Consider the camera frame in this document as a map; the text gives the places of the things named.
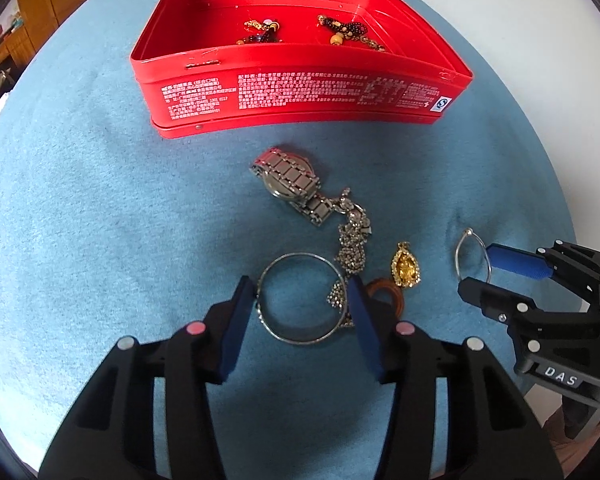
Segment red tin box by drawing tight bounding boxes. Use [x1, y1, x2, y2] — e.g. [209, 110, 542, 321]
[130, 0, 472, 139]

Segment black small bead necklace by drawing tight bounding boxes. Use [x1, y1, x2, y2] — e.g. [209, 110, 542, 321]
[316, 14, 371, 44]

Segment wooden desk with shelves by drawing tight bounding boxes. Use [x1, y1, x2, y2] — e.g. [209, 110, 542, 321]
[0, 0, 35, 84]

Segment small silver bangle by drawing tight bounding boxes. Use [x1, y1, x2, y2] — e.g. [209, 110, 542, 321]
[453, 228, 493, 283]

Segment right hand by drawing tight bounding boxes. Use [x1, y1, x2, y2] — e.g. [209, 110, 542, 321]
[542, 404, 600, 476]

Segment large silver bangle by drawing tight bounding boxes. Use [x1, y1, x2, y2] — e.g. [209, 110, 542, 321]
[256, 252, 351, 347]

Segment silver metal wristwatch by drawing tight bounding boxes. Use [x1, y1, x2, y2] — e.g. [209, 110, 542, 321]
[251, 148, 337, 226]

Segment amber red jade ring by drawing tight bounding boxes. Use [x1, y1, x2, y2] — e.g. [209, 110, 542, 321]
[364, 277, 406, 319]

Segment gold pendant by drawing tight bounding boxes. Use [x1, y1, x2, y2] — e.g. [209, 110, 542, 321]
[390, 242, 422, 288]

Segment silver chain necklace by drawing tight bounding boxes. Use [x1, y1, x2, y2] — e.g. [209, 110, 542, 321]
[326, 186, 374, 328]

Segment multicolour bead bracelet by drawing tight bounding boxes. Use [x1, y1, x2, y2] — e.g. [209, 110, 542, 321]
[235, 18, 284, 47]

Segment blue table cloth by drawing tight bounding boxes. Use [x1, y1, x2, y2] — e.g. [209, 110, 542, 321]
[0, 0, 574, 467]

